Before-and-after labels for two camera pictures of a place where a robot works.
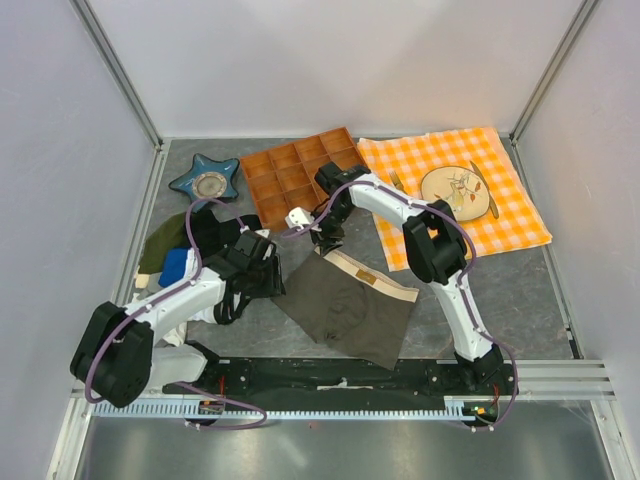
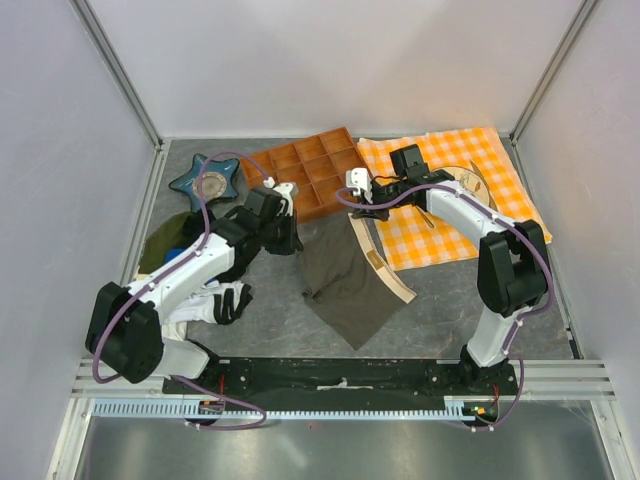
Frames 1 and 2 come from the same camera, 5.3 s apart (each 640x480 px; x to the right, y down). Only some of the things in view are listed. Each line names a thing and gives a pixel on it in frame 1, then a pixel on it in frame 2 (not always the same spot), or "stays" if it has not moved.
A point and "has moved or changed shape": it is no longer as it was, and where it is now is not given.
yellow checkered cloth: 437,166 stays
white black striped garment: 229,305 stays
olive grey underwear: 348,306 has moved or changed shape
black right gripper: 323,241 to 376,213
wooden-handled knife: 493,207 stays
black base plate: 304,379 stays
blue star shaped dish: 208,180 stays
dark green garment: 171,234 stays
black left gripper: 274,285 to 292,243
